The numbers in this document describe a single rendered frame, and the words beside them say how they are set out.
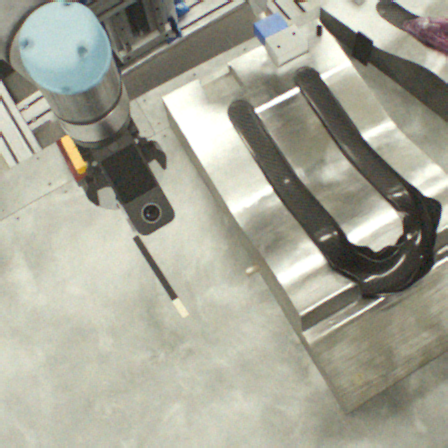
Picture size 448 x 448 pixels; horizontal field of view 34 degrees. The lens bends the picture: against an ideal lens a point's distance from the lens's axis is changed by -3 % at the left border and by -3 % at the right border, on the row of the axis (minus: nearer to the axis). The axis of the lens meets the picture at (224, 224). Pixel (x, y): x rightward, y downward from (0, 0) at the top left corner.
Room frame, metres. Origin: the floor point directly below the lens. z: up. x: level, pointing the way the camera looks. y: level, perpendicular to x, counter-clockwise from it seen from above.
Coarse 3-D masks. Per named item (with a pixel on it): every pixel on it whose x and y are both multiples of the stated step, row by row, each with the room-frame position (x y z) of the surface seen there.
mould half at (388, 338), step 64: (256, 64) 0.56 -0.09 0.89; (320, 64) 0.54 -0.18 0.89; (192, 128) 0.48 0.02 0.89; (320, 128) 0.44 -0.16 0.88; (384, 128) 0.43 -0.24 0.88; (256, 192) 0.37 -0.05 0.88; (320, 192) 0.35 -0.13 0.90; (256, 256) 0.29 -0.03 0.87; (320, 256) 0.25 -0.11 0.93; (320, 320) 0.19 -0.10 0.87; (384, 320) 0.17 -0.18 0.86; (384, 384) 0.09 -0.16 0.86
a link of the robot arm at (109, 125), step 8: (120, 104) 0.37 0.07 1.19; (128, 104) 0.38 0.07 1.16; (112, 112) 0.36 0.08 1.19; (120, 112) 0.37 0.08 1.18; (128, 112) 0.38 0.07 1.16; (56, 120) 0.37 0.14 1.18; (104, 120) 0.36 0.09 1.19; (112, 120) 0.36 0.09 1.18; (120, 120) 0.36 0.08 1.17; (64, 128) 0.37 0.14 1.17; (72, 128) 0.36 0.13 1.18; (80, 128) 0.35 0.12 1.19; (88, 128) 0.35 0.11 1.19; (96, 128) 0.35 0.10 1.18; (104, 128) 0.35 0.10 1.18; (112, 128) 0.36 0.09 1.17; (72, 136) 0.36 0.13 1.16; (80, 136) 0.36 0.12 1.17; (88, 136) 0.35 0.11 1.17; (96, 136) 0.35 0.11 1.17; (104, 136) 0.35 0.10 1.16
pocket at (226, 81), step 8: (224, 72) 0.57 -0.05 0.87; (232, 72) 0.56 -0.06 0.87; (208, 80) 0.56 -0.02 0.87; (216, 80) 0.56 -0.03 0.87; (224, 80) 0.56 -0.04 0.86; (232, 80) 0.56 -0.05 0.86; (240, 80) 0.54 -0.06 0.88; (208, 88) 0.55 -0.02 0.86; (216, 88) 0.55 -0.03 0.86; (224, 88) 0.55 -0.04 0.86; (232, 88) 0.54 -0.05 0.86; (208, 96) 0.54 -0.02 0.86; (216, 96) 0.54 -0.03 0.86
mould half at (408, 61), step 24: (336, 0) 0.67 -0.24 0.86; (408, 0) 0.65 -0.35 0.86; (432, 0) 0.64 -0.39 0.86; (336, 24) 0.64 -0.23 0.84; (360, 24) 0.62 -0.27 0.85; (384, 24) 0.61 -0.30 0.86; (384, 48) 0.57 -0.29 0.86; (408, 48) 0.55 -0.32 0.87; (432, 48) 0.53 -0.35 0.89; (384, 72) 0.55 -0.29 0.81; (408, 72) 0.52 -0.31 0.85; (432, 72) 0.49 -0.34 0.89; (432, 96) 0.48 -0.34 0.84
